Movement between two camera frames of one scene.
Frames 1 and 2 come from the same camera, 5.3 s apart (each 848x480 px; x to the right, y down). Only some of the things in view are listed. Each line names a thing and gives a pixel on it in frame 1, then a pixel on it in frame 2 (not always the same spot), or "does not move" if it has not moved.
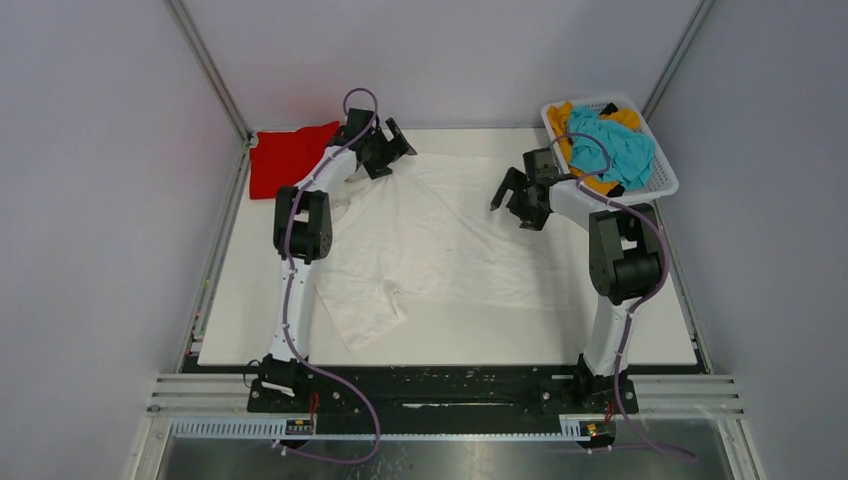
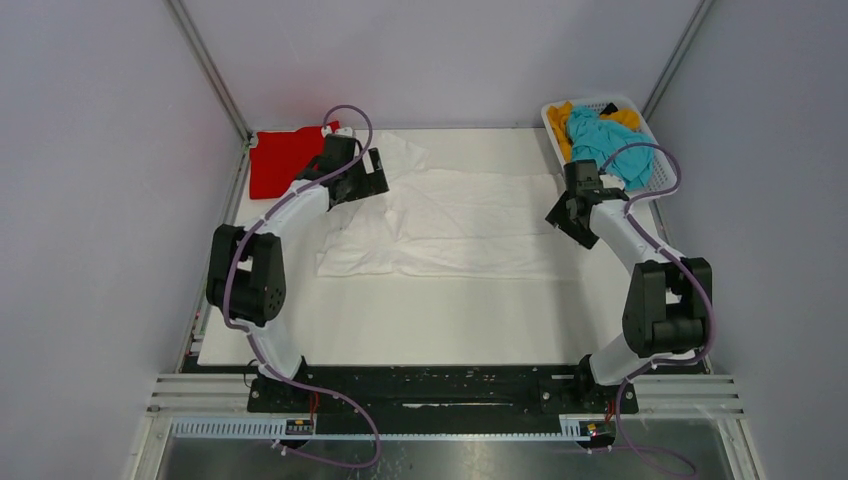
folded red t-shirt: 284,158 does not move
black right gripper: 532,219 → 561,215
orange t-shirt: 559,115 does not move
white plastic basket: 663,181 does not move
